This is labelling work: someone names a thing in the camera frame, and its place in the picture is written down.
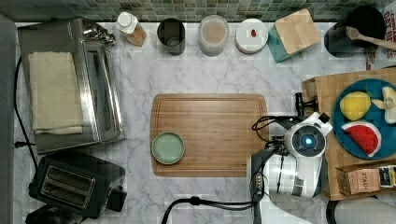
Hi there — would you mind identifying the white-capped spice bottle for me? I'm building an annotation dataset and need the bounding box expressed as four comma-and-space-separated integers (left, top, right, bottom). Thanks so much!
116, 12, 147, 47

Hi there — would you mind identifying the teal box with wooden lid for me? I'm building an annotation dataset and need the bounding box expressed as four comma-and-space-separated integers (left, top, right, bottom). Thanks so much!
267, 8, 321, 63

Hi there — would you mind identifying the yellow blue tea packet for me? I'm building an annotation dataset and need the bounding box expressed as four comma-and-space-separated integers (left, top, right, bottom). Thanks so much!
378, 166, 395, 188

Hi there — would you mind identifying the dark metal canister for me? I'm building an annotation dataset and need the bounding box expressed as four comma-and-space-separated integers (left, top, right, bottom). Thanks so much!
157, 18, 186, 55

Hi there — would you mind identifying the blue round plate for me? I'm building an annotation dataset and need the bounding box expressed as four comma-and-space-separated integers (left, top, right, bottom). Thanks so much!
332, 78, 396, 160

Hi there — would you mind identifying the stainless toaster oven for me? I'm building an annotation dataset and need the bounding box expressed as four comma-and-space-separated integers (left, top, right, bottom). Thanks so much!
18, 18, 125, 154

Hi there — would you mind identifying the toy banana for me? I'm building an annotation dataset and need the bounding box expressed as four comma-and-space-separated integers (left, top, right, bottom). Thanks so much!
371, 87, 396, 124

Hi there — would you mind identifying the toy lemon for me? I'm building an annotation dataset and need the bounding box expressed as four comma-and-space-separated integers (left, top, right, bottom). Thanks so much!
340, 91, 371, 120

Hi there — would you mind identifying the wooden drawer box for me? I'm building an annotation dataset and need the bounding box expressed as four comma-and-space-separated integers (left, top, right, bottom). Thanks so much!
302, 68, 395, 201

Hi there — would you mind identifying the black two-slot toaster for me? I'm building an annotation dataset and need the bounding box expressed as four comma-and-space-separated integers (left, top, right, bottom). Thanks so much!
29, 151, 127, 219

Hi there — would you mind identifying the black power cord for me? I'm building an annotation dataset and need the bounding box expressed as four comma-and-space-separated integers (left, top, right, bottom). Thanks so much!
12, 55, 39, 171

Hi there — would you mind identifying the wooden spoon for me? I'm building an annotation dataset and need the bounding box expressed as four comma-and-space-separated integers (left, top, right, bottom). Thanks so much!
346, 26, 396, 50

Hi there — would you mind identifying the toy watermelon slice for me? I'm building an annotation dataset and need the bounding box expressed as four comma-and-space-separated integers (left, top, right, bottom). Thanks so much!
341, 121, 382, 158

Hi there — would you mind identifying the green ceramic plate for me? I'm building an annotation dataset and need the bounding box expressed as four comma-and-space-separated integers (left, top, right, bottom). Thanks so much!
151, 132, 185, 165

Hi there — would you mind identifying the bamboo cutting board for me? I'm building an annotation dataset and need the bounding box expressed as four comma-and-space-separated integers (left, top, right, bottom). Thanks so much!
150, 93, 268, 177

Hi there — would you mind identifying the stash tea box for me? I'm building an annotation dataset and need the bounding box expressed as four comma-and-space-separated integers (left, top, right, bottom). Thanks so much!
340, 169, 381, 195

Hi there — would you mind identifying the black utensil holder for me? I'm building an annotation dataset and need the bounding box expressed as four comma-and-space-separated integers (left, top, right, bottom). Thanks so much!
324, 6, 387, 58

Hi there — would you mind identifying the clear glass jar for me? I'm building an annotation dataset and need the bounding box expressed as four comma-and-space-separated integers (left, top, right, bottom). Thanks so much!
199, 15, 229, 57

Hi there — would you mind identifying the beige folded towel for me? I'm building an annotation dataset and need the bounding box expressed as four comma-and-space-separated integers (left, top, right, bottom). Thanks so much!
28, 51, 83, 135

